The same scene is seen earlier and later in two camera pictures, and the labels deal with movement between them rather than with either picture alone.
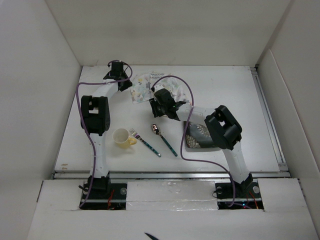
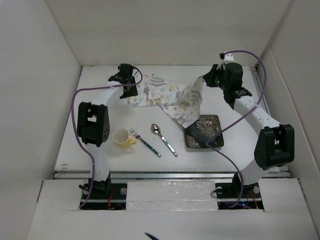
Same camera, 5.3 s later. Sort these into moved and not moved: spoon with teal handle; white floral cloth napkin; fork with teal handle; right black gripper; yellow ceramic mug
Moved: right black gripper; white floral cloth napkin
Not moved: yellow ceramic mug; fork with teal handle; spoon with teal handle
